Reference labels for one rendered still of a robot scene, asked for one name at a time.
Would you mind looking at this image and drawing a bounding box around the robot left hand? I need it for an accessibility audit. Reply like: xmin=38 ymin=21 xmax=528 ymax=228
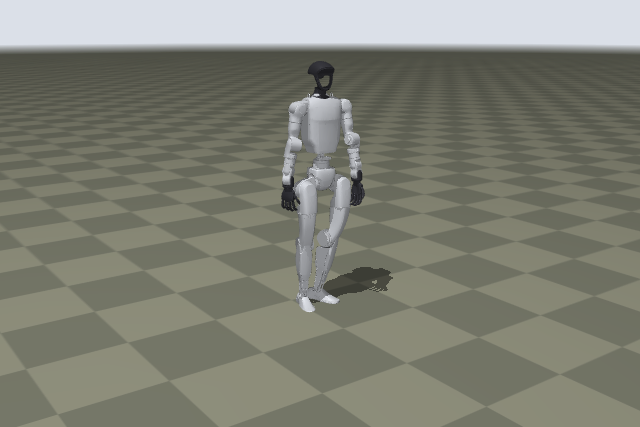
xmin=350 ymin=170 xmax=365 ymax=206

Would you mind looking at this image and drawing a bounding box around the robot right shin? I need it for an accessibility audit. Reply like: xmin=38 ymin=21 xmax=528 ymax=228
xmin=295 ymin=237 xmax=312 ymax=299

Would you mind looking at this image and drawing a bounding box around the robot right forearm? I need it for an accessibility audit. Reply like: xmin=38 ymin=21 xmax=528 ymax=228
xmin=282 ymin=139 xmax=297 ymax=185

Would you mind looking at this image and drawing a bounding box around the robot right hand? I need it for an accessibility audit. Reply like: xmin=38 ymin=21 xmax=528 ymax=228
xmin=281 ymin=176 xmax=300 ymax=211

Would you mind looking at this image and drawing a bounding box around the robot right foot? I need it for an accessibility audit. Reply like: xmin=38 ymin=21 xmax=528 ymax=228
xmin=296 ymin=293 xmax=315 ymax=312

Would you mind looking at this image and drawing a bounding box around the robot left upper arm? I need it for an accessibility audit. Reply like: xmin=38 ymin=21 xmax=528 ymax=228
xmin=339 ymin=99 xmax=360 ymax=146

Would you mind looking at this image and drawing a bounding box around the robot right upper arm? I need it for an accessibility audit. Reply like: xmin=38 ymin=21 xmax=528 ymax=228
xmin=288 ymin=100 xmax=309 ymax=152

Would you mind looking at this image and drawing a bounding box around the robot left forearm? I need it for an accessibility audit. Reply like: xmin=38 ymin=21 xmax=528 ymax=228
xmin=347 ymin=142 xmax=362 ymax=179

